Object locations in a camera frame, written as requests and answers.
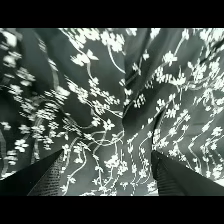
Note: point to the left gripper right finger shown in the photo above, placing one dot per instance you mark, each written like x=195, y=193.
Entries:
x=186, y=181

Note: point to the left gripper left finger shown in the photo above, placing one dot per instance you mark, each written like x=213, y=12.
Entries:
x=30, y=181

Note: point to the black flowered garment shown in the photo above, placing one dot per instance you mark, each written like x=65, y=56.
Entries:
x=113, y=93

